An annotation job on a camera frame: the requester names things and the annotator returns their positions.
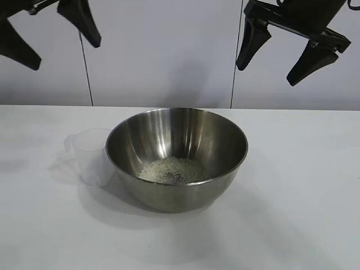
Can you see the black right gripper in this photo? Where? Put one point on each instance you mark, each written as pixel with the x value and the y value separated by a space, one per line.
pixel 303 15

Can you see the stainless steel mixing bowl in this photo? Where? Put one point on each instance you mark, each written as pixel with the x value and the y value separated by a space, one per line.
pixel 182 194

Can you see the white rice grains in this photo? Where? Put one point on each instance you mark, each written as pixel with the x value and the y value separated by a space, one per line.
pixel 168 168

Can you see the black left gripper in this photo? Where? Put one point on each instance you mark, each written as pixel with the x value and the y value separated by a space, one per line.
pixel 17 7

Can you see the clear plastic measuring cup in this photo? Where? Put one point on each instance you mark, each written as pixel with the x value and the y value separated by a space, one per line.
pixel 90 157

